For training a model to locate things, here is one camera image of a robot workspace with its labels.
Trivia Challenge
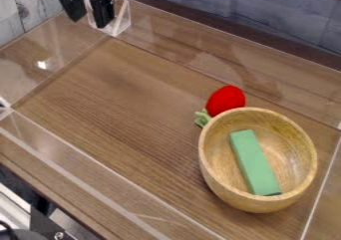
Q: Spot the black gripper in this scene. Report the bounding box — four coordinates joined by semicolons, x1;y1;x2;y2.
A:
60;0;114;29

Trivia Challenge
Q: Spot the red plush strawberry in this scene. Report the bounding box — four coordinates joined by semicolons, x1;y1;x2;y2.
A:
193;85;245;127

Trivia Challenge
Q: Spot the wooden bowl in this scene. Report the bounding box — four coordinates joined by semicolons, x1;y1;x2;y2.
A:
197;108;318;213

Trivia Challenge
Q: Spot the green rectangular block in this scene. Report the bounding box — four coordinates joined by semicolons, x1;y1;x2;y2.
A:
228;129;282;196

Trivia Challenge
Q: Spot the clear acrylic tray enclosure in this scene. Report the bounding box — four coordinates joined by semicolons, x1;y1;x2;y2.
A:
0;0;341;240

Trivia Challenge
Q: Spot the black metal bracket with bolt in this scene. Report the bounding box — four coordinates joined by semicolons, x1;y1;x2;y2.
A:
29;207;77;240

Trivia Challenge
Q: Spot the black cable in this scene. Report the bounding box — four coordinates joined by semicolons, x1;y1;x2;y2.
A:
0;219;18;240

